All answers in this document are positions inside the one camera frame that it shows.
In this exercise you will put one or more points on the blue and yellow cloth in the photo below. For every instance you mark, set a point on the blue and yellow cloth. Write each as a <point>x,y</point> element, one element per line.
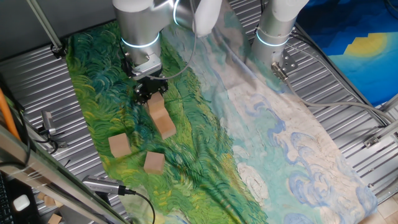
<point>357,62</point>

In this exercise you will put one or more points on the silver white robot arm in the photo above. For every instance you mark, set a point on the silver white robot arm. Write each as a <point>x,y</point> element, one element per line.
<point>140,25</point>

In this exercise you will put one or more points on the ribbed silver camera on stand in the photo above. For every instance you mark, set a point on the ribbed silver camera on stand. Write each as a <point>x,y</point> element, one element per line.
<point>99,185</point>

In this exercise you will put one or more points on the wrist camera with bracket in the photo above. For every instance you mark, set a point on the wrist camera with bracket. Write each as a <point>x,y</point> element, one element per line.
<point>146,67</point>

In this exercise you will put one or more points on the large wooden cube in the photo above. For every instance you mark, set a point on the large wooden cube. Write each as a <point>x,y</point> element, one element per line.
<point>154,162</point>
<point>155,102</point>
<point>160,115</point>
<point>119,145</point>
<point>166,128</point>

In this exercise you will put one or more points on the painted landscape cloth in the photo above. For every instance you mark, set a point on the painted landscape cloth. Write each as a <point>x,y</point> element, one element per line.
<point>264,140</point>

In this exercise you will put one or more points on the small wooden cube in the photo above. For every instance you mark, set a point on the small wooden cube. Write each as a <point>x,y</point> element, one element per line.
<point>40,195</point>
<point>59,203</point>
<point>49,201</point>
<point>55,218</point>

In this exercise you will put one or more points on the metal corner bracket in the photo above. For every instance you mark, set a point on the metal corner bracket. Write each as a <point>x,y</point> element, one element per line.
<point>371,141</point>

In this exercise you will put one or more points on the black keyboard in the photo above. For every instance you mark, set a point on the black keyboard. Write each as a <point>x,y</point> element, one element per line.
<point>3,205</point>

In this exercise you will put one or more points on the orange pipe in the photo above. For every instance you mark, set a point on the orange pipe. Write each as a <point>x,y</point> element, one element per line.
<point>6,115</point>

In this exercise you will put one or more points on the white earbud case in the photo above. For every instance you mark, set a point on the white earbud case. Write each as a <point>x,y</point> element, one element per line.
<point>21,202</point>

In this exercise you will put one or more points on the aluminium frame rail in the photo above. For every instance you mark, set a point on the aluminium frame rail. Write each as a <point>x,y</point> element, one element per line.
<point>390,129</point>
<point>391,104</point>

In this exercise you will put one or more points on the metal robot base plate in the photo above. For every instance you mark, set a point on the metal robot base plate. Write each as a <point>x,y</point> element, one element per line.
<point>289,63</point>

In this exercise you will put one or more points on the aluminium frame beam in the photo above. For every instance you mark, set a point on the aluminium frame beam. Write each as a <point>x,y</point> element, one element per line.
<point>46,174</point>

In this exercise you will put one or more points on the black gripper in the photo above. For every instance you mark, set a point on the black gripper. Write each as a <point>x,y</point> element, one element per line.
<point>152,84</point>

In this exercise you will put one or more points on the slanted metal pole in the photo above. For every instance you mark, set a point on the slanted metal pole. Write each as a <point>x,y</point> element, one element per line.
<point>43,25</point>

